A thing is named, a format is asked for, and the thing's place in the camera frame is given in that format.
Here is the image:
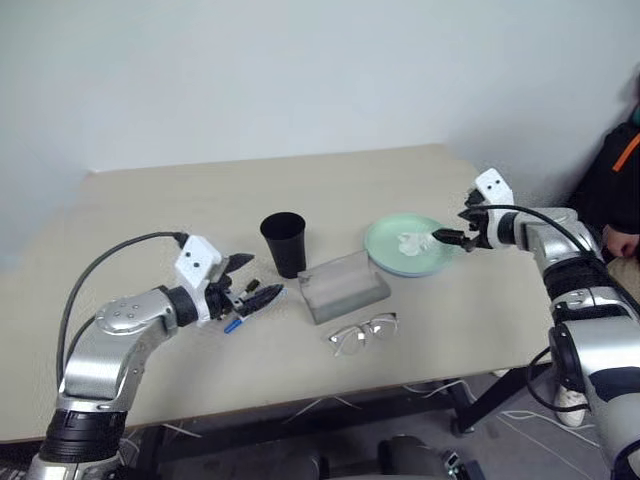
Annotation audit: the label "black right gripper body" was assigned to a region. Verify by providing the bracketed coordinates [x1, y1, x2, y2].
[457, 206, 489, 254]

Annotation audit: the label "black plastic cup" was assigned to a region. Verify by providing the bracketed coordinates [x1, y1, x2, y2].
[259, 211, 306, 280]

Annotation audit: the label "person in black jacket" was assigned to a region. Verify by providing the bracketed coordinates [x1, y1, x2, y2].
[567, 64, 640, 301]

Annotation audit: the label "clear frame glasses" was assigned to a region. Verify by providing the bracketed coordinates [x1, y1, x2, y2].
[327, 312, 400, 358]

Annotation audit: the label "crumpled white tissue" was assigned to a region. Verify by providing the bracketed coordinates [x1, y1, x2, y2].
[397, 230, 436, 256]

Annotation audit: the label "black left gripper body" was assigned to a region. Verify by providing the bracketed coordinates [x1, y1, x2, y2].
[205, 272, 250, 321]

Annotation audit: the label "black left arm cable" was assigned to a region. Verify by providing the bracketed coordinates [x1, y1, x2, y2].
[55, 230, 189, 386]

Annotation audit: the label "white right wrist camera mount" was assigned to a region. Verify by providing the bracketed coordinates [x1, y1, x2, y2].
[473, 168, 521, 249]

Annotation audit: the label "grey felt glasses case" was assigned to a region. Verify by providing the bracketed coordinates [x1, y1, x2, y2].
[297, 251, 391, 326]

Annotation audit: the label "white shoe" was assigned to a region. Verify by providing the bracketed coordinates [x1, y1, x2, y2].
[553, 387, 589, 427]

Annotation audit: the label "white floor cable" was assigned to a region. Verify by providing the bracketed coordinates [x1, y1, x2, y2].
[499, 408, 601, 451]
[284, 394, 362, 425]
[403, 378, 471, 397]

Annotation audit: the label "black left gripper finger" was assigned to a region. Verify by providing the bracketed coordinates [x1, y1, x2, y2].
[223, 252, 255, 275]
[239, 283, 286, 314]

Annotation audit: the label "mint green plate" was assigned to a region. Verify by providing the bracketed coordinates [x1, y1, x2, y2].
[363, 211, 459, 276]

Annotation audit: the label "person's bare hand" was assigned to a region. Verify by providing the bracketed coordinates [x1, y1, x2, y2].
[602, 224, 640, 259]

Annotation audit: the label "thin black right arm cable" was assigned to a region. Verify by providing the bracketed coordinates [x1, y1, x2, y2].
[524, 347, 589, 414]

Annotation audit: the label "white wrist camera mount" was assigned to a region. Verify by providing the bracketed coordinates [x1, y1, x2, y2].
[174, 234, 224, 329]
[473, 168, 521, 249]

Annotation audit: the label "light blue plate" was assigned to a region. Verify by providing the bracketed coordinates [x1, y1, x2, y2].
[369, 258, 452, 280]

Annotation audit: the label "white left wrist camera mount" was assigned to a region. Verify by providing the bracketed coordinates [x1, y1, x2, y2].
[174, 234, 224, 329]

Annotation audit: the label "small black device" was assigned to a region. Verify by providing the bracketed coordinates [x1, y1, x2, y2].
[443, 449, 484, 480]

